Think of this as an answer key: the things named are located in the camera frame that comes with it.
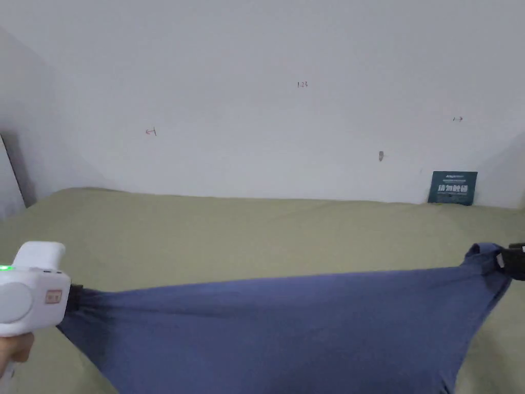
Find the dark blue shirt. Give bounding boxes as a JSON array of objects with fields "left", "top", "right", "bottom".
[{"left": 55, "top": 243, "right": 516, "bottom": 394}]

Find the dark teal sign card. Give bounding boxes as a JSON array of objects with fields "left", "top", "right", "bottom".
[{"left": 427, "top": 170, "right": 479, "bottom": 206}]

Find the bed with pale green sheet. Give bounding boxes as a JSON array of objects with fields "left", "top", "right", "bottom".
[{"left": 0, "top": 188, "right": 525, "bottom": 394}]

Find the person's left hand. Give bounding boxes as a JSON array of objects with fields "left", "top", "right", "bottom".
[{"left": 0, "top": 331, "right": 35, "bottom": 375}]

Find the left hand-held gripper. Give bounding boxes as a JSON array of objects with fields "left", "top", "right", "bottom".
[{"left": 0, "top": 241, "right": 88, "bottom": 379}]

